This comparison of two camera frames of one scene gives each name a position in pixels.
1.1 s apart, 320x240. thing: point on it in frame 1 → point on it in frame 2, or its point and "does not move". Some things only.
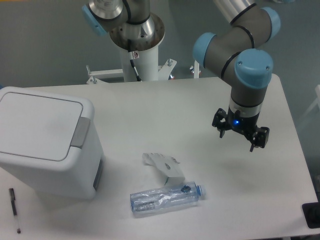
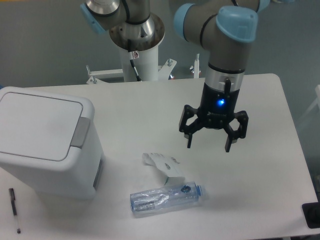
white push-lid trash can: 49,141 does not move
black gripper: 245,124 → 217,107
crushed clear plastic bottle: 177,195 does not move
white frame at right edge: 317,90 does not move
